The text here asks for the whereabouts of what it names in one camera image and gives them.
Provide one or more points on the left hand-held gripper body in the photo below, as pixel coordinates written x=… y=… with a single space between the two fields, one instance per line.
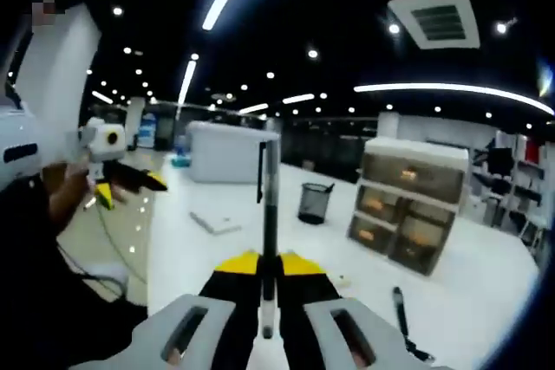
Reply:
x=99 y=140

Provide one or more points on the white chest-worn device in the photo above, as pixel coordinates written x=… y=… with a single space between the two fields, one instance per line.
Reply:
x=21 y=127

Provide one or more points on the small grey clip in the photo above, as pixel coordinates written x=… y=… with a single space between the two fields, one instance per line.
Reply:
x=343 y=280

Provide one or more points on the blue standing banner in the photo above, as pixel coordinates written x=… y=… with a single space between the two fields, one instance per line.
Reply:
x=148 y=129

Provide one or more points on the white storage shelves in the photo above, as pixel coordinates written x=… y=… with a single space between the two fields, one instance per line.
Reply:
x=526 y=179

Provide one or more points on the person's left hand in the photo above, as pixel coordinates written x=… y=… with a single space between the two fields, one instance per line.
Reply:
x=69 y=196

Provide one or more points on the curved ceiling light strip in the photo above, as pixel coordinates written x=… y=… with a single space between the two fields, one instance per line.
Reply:
x=433 y=86

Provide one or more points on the clear gel pen black clip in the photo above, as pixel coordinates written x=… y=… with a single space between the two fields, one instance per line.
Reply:
x=271 y=196

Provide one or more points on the black mesh pen holder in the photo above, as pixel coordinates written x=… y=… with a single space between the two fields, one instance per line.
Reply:
x=314 y=205

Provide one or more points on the ceiling air conditioner vent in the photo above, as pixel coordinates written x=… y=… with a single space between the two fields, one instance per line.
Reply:
x=405 y=6

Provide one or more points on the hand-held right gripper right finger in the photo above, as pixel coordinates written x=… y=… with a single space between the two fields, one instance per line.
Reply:
x=303 y=287

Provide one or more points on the white cabinet with brown drawers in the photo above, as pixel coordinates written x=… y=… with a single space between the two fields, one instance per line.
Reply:
x=416 y=149

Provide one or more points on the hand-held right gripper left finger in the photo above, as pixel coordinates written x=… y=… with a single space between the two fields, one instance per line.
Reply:
x=225 y=287

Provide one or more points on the teal blue object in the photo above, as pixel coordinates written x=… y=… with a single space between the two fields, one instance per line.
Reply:
x=181 y=161

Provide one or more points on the black monitor by shelves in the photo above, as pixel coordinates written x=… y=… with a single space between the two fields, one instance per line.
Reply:
x=500 y=160

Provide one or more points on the white plastic storage box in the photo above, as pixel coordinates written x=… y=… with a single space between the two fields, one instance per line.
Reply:
x=225 y=153

